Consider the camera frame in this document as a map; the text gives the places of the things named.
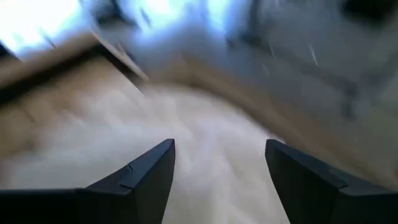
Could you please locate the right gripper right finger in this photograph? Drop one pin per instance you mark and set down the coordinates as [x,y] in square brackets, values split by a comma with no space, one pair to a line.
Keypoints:
[326,199]

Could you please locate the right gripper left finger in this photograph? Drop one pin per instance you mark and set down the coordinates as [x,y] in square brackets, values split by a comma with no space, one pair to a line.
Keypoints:
[124,193]

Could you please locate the white garment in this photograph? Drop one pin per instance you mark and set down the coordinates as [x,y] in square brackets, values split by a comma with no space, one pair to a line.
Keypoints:
[202,149]

